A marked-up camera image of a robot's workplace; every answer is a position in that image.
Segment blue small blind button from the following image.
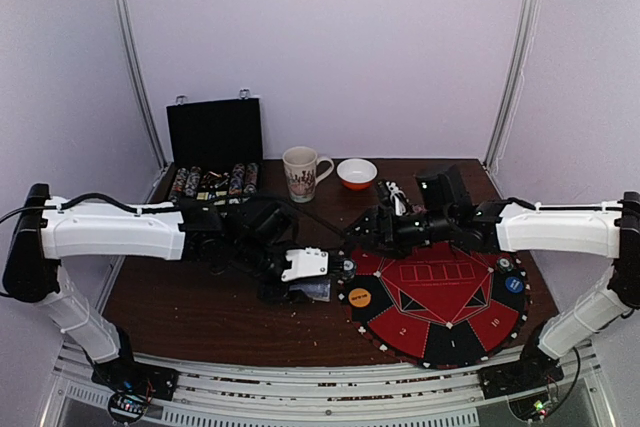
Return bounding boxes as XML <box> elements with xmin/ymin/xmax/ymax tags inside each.
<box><xmin>505</xmin><ymin>276</ymin><xmax>525</xmax><ymax>294</ymax></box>

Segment round red black poker mat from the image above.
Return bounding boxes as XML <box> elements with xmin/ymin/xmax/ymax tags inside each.
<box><xmin>338</xmin><ymin>215</ymin><xmax>530</xmax><ymax>369</ymax></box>

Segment tall ceramic seashell mug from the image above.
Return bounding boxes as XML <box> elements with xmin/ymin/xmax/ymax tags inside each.
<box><xmin>282</xmin><ymin>146</ymin><xmax>335</xmax><ymax>203</ymax></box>

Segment black poker chip case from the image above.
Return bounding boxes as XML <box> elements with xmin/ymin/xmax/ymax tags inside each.
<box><xmin>166</xmin><ymin>96</ymin><xmax>264</xmax><ymax>203</ymax></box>

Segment left aluminium frame post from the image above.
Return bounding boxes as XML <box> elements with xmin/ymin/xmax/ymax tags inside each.
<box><xmin>114</xmin><ymin>0</ymin><xmax>168</xmax><ymax>170</ymax></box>

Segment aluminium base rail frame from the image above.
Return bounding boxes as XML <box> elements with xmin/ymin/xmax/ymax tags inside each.
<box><xmin>39</xmin><ymin>341</ymin><xmax>616</xmax><ymax>427</ymax></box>

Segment aluminium frame post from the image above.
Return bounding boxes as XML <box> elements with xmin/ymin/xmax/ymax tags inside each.
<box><xmin>114</xmin><ymin>0</ymin><xmax>168</xmax><ymax>170</ymax></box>
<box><xmin>484</xmin><ymin>0</ymin><xmax>540</xmax><ymax>173</ymax></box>

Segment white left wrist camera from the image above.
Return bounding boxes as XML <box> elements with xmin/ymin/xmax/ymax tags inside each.
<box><xmin>281</xmin><ymin>247</ymin><xmax>329</xmax><ymax>282</ymax></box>

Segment right aluminium frame post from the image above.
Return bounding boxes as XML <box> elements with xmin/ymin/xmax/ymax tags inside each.
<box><xmin>484</xmin><ymin>0</ymin><xmax>540</xmax><ymax>173</ymax></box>

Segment blue playing card deck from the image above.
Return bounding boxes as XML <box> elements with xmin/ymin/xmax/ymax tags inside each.
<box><xmin>289</xmin><ymin>278</ymin><xmax>331</xmax><ymax>302</ymax></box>

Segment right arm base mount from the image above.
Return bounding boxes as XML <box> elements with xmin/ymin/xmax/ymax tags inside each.
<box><xmin>478</xmin><ymin>360</ymin><xmax>564</xmax><ymax>422</ymax></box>

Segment orange white small bowl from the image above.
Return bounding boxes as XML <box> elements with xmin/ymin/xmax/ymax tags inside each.
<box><xmin>337</xmin><ymin>158</ymin><xmax>378</xmax><ymax>191</ymax></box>

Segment orange big blind button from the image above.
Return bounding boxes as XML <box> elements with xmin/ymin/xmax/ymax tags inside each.
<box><xmin>347</xmin><ymin>287</ymin><xmax>372</xmax><ymax>308</ymax></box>

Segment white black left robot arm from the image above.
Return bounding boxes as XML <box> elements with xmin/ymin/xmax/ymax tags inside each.
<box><xmin>2</xmin><ymin>184</ymin><xmax>356</xmax><ymax>391</ymax></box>

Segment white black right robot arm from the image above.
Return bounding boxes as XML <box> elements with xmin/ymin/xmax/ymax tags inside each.
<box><xmin>347</xmin><ymin>165</ymin><xmax>639</xmax><ymax>389</ymax></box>

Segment green white chip stack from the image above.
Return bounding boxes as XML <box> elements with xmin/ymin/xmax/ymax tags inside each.
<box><xmin>341</xmin><ymin>258</ymin><xmax>357</xmax><ymax>282</ymax></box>
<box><xmin>496</xmin><ymin>256</ymin><xmax>515</xmax><ymax>273</ymax></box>

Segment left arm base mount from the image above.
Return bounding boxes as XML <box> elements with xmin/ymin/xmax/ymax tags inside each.
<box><xmin>91</xmin><ymin>364</ymin><xmax>179</xmax><ymax>425</ymax></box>

